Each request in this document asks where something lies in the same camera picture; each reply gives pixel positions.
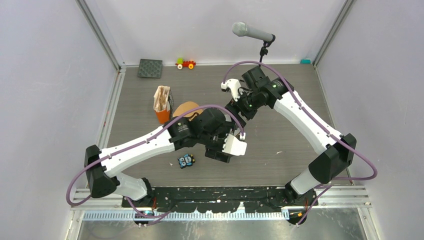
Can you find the grey microphone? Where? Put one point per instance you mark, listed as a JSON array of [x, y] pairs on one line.
[[241, 29]]

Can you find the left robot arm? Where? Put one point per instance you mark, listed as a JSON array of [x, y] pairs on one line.
[[209, 128]]

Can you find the blue owl toy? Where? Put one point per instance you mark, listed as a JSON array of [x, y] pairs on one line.
[[186, 161]]

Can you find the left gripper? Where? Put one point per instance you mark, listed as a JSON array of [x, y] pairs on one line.
[[217, 153]]

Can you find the toy train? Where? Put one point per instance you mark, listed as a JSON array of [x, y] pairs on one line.
[[181, 63]]

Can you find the teal block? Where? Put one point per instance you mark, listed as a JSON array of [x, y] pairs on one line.
[[305, 61]]

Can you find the orange coffee filter bag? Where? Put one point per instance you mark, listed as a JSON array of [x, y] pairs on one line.
[[163, 103]]

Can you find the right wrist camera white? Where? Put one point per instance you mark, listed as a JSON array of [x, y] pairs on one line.
[[232, 85]]

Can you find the brown paper coffee filter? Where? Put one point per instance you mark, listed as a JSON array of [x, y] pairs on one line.
[[187, 106]]

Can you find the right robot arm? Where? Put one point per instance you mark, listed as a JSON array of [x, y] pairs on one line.
[[334, 150]]

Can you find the dark grey studded plate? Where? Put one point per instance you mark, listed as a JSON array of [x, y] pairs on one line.
[[150, 68]]

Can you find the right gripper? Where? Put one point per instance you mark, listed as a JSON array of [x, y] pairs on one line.
[[237, 106]]

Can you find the black microphone tripod stand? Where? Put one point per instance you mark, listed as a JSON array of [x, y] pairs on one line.
[[264, 50]]

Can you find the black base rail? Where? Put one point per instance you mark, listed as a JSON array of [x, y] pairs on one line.
[[259, 199]]

